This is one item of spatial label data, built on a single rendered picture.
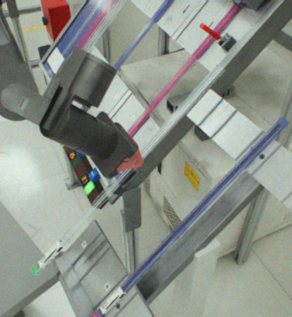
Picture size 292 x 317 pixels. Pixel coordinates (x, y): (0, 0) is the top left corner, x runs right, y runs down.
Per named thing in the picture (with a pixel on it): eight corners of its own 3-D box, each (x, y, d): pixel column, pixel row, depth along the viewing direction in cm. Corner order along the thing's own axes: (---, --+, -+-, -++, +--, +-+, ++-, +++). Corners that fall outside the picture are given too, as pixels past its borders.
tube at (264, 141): (100, 320, 72) (96, 320, 71) (97, 314, 72) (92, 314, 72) (289, 123, 62) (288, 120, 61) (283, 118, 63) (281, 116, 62)
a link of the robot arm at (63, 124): (27, 127, 51) (49, 141, 47) (50, 82, 51) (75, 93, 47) (63, 143, 56) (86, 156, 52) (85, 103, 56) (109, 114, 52)
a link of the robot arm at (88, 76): (-4, 101, 52) (-5, 104, 44) (34, 29, 52) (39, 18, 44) (73, 139, 57) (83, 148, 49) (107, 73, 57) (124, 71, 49)
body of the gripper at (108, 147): (109, 114, 62) (78, 95, 56) (140, 151, 56) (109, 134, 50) (84, 142, 63) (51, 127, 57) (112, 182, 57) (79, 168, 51)
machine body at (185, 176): (193, 277, 155) (211, 177, 111) (124, 167, 199) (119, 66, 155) (311, 219, 175) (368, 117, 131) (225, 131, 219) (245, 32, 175)
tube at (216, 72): (38, 274, 70) (34, 274, 70) (36, 269, 71) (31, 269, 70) (225, 70, 61) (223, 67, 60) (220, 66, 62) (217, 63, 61)
